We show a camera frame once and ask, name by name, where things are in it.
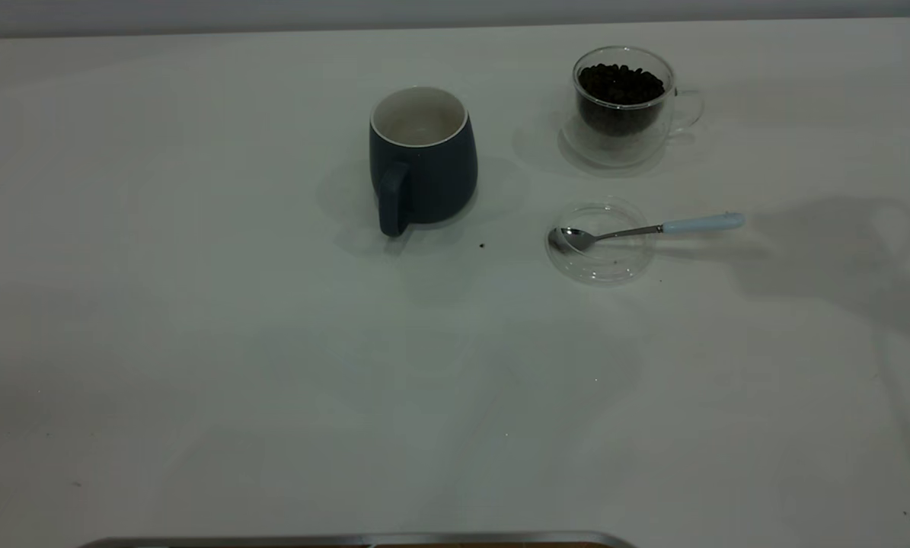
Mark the dark grey ceramic mug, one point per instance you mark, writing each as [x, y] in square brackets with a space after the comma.
[439, 183]

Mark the pile of coffee beans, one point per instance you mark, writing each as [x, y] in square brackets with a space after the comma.
[621, 87]

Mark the clear glass saucer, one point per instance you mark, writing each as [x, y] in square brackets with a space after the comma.
[599, 270]

